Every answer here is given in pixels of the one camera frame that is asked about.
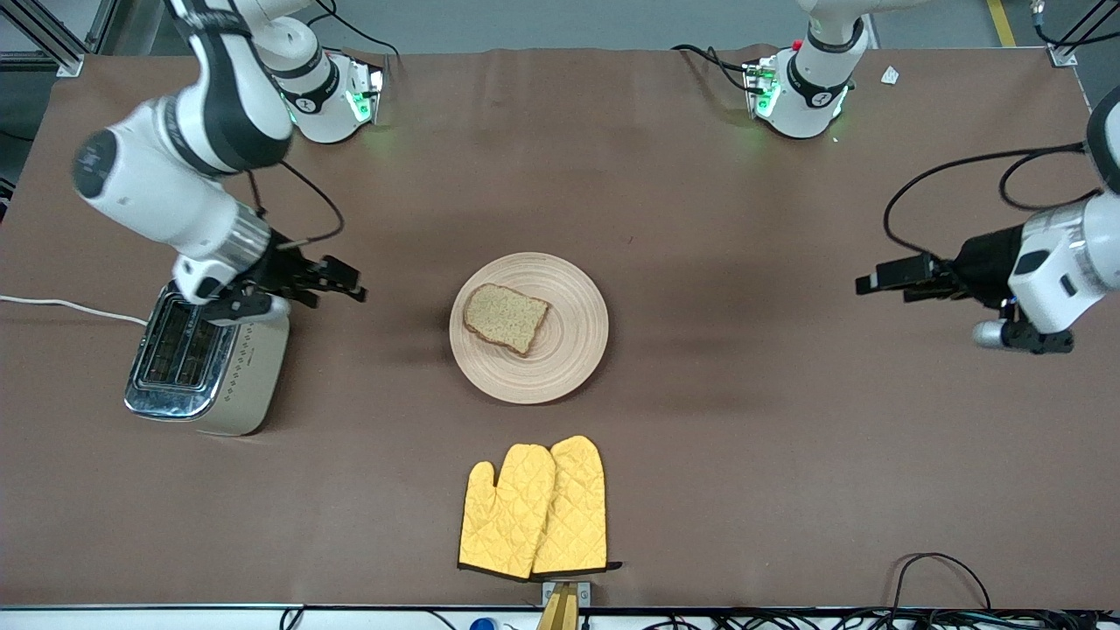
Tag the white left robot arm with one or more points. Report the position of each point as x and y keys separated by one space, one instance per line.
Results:
x=1059 y=262

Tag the white table edge rail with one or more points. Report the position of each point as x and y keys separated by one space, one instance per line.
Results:
x=175 y=619

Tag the cream chrome two-slot toaster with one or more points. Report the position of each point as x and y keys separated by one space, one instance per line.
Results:
x=249 y=376

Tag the small white paper scrap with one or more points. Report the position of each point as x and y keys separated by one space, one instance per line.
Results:
x=890 y=75

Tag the yellow quilted oven mitt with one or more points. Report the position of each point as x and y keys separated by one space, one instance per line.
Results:
x=577 y=507
x=507 y=516

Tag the small metal bracket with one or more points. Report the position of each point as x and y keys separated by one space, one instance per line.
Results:
x=584 y=595

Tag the brown toast slice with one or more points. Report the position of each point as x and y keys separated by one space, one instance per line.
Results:
x=503 y=317

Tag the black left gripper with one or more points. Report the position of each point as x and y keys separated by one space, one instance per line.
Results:
x=982 y=261

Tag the round wooden plate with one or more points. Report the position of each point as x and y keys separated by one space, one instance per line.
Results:
x=569 y=359

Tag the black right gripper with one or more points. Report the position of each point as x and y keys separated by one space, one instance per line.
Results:
x=278 y=269

